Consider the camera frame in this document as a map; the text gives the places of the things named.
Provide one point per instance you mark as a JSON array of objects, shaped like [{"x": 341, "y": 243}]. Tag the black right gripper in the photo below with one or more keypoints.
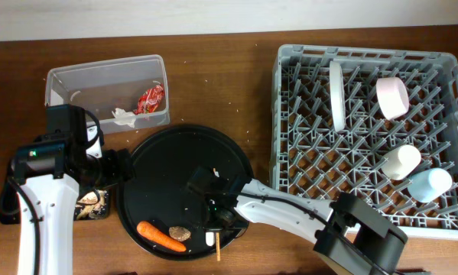
[{"x": 235, "y": 228}]

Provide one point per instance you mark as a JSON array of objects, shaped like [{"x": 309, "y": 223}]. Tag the grey plate with food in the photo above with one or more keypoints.
[{"x": 337, "y": 99}]

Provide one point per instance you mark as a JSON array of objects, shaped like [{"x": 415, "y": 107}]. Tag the grey plastic dishwasher rack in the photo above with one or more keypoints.
[{"x": 310, "y": 159}]

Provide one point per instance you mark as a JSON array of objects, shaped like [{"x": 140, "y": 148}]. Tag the brown cookie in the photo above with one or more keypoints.
[{"x": 179, "y": 233}]

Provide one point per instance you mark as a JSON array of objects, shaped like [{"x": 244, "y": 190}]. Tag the small white cup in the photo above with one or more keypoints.
[{"x": 401, "y": 161}]

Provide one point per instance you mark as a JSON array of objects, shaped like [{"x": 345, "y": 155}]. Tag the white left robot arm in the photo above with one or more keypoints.
[{"x": 50, "y": 175}]

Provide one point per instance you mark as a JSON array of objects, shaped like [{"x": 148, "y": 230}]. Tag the clear plastic waste bin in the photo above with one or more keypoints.
[{"x": 102, "y": 86}]

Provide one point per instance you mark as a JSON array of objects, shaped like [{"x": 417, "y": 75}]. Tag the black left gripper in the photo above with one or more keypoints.
[{"x": 119, "y": 170}]

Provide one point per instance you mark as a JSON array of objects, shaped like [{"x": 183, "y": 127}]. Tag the black rectangular tray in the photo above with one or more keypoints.
[{"x": 9, "y": 203}]

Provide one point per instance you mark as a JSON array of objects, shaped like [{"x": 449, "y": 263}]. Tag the pile of rice and scraps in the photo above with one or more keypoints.
[{"x": 93, "y": 206}]

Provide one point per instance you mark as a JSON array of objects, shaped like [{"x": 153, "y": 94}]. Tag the white paper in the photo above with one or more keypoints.
[{"x": 124, "y": 118}]

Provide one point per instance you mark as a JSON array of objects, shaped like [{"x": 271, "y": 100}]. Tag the round black tray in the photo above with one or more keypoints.
[{"x": 163, "y": 164}]

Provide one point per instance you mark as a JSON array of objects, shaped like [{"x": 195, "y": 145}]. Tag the wooden chopstick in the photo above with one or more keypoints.
[{"x": 217, "y": 234}]

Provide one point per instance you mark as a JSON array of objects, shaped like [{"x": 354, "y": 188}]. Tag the light blue plastic cup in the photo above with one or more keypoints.
[{"x": 428, "y": 185}]

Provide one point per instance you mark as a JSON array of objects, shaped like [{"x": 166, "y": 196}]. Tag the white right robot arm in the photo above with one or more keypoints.
[{"x": 347, "y": 234}]

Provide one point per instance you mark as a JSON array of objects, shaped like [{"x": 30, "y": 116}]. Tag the white plastic fork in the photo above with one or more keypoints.
[{"x": 210, "y": 238}]

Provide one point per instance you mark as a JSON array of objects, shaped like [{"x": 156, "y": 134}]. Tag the red snack wrapper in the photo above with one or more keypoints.
[{"x": 150, "y": 100}]

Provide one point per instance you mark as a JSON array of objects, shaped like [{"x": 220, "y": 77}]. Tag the orange carrot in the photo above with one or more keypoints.
[{"x": 148, "y": 231}]

